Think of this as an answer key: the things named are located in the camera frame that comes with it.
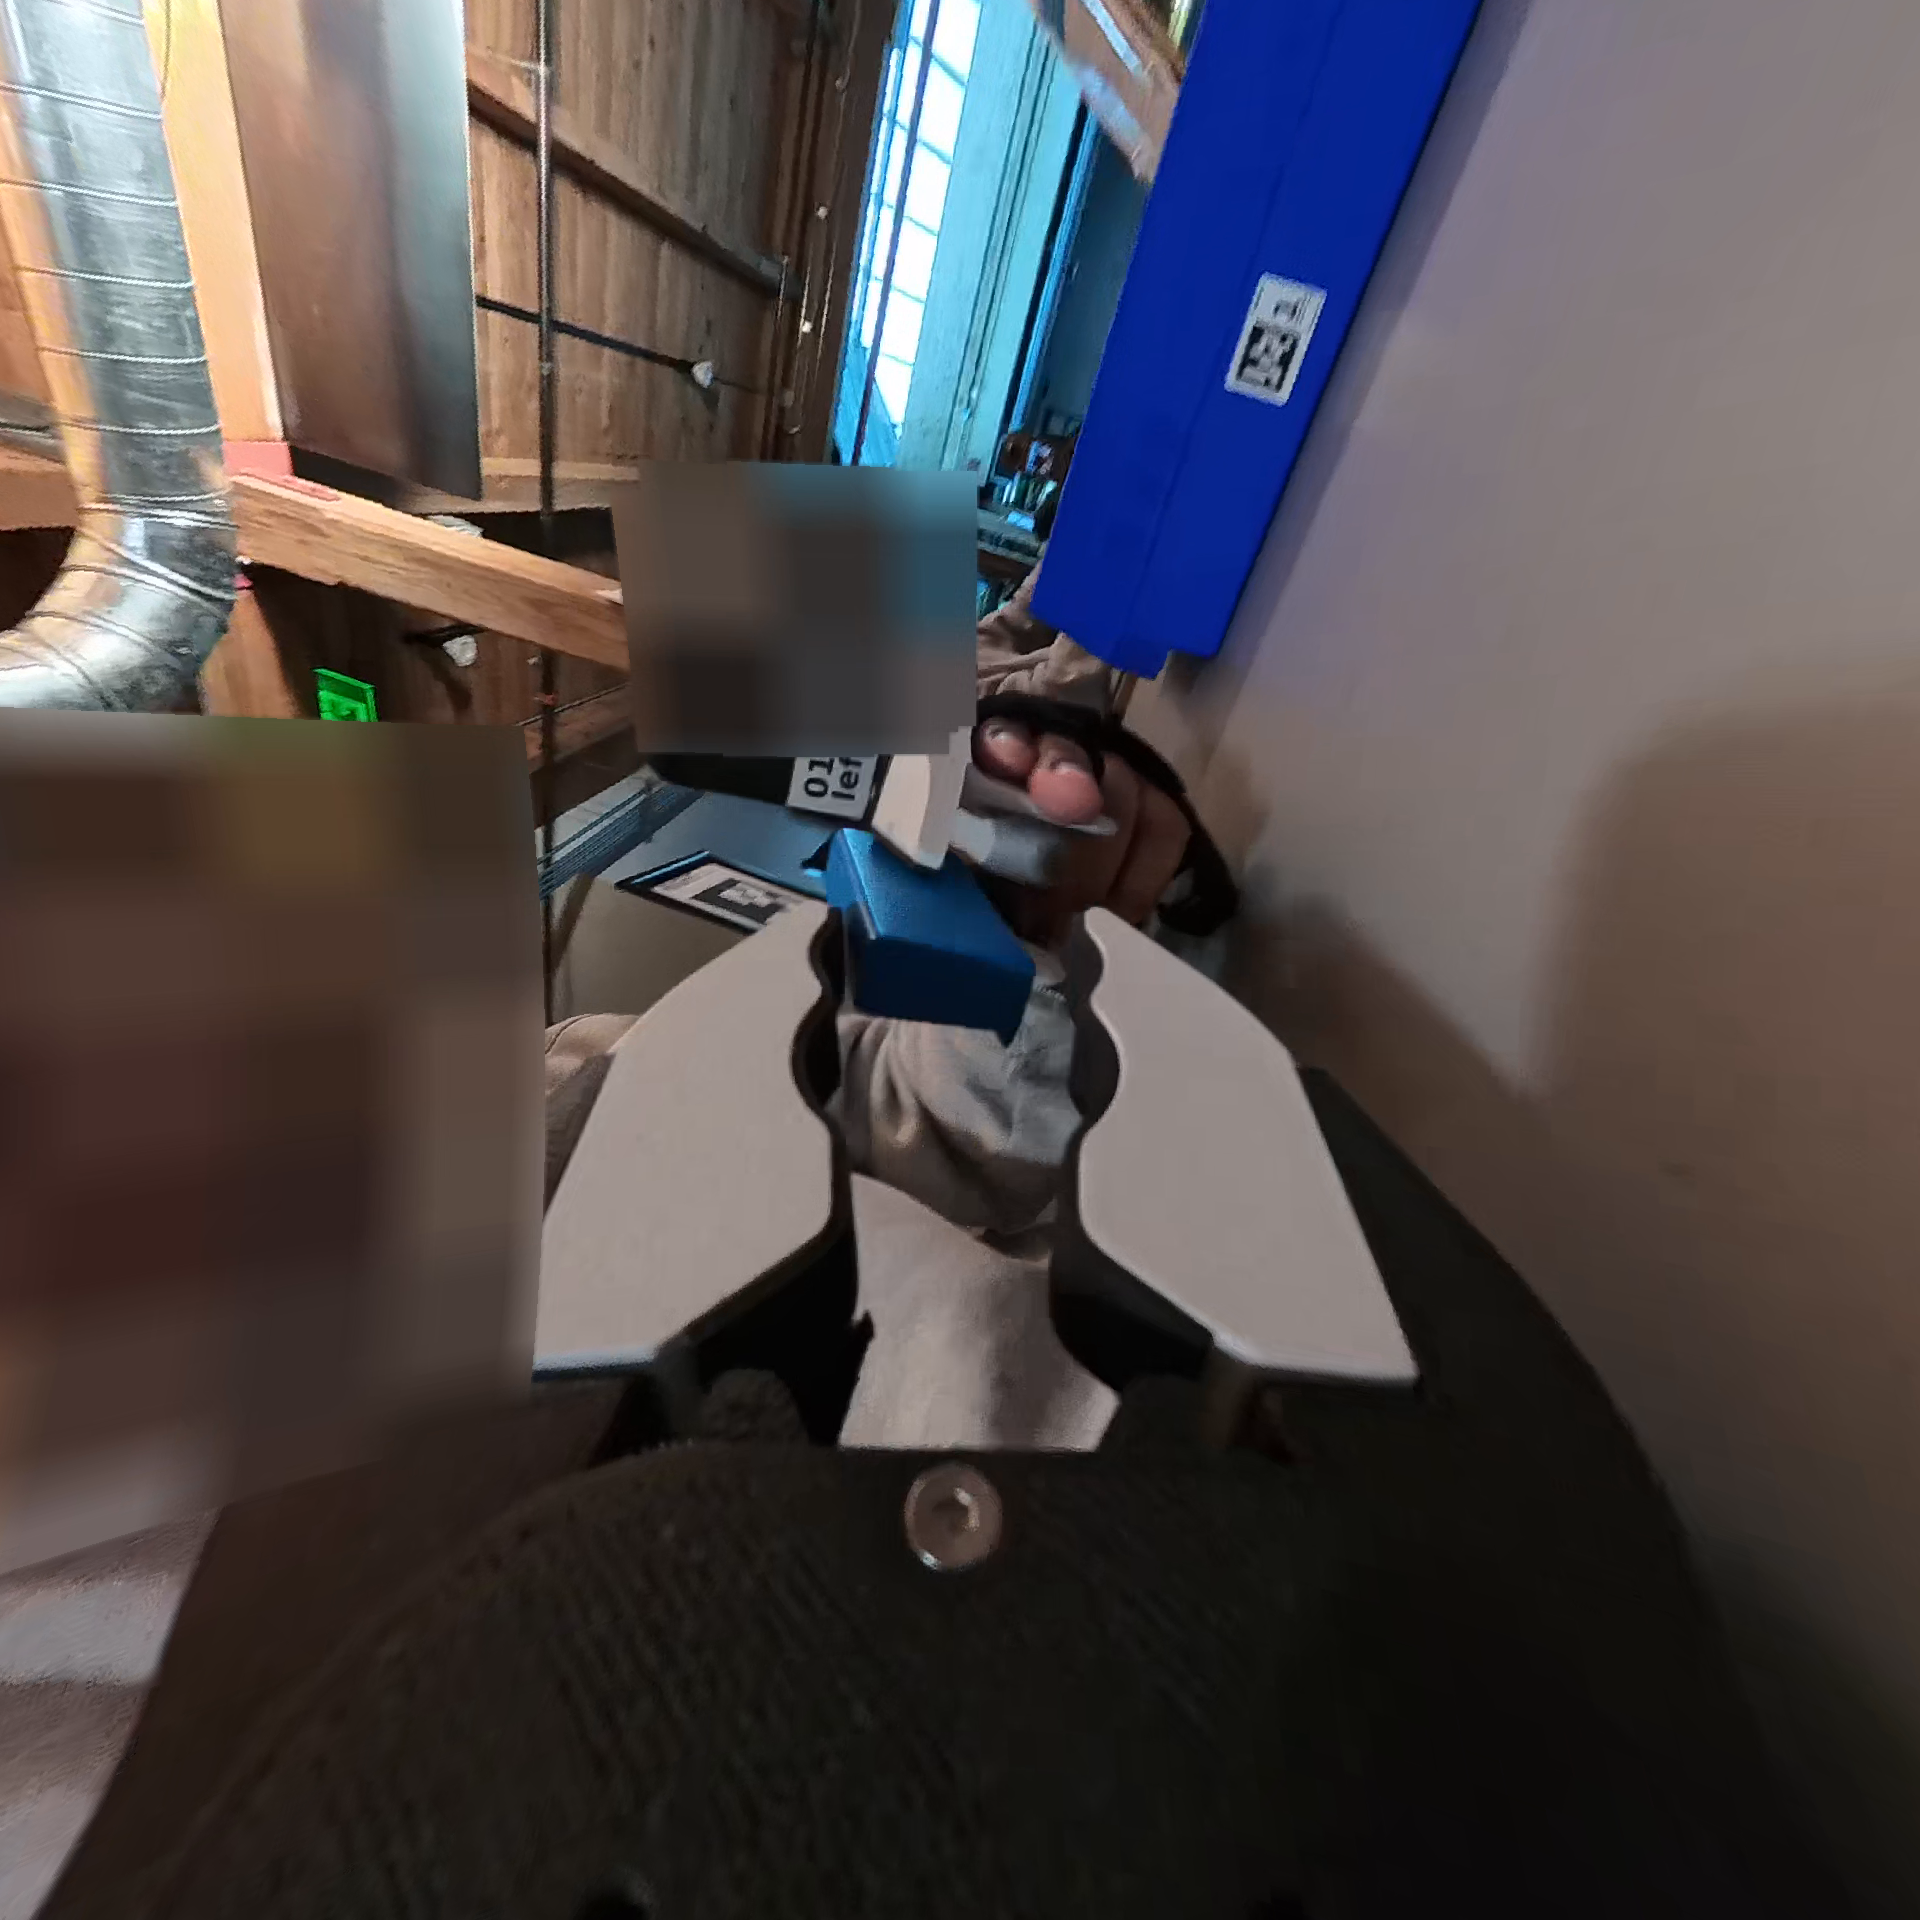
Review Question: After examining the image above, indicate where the framed black-white marker sign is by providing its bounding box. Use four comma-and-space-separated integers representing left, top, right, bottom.
614, 848, 828, 936

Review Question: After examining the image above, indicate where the brown cardboard piece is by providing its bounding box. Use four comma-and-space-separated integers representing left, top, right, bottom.
1035, 0, 1201, 185

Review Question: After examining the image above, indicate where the wooden post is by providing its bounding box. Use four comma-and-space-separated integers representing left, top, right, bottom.
225, 472, 632, 672

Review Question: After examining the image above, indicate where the blue plastic bin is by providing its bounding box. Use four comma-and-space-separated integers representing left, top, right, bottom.
1029, 0, 1488, 680

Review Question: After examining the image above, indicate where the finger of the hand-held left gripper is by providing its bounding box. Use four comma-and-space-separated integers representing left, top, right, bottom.
868, 741, 976, 875

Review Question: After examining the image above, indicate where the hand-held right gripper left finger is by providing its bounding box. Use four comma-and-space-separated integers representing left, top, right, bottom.
535, 905, 845, 1423

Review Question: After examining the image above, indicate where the person's grey sweater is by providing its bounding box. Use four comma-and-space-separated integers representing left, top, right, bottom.
0, 1510, 217, 1920

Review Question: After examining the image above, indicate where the blue foam eraser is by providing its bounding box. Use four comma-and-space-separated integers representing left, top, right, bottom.
804, 829, 1042, 1047

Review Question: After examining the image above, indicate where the person's left hand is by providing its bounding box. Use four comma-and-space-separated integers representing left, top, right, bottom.
967, 720, 1205, 935

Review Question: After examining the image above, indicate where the silver ventilation duct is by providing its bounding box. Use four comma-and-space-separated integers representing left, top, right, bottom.
0, 0, 243, 716

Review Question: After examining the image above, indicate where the rectangular metal duct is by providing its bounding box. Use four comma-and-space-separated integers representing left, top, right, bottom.
216, 0, 485, 500

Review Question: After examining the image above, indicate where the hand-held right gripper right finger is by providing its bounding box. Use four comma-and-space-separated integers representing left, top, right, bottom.
1047, 908, 1420, 1448

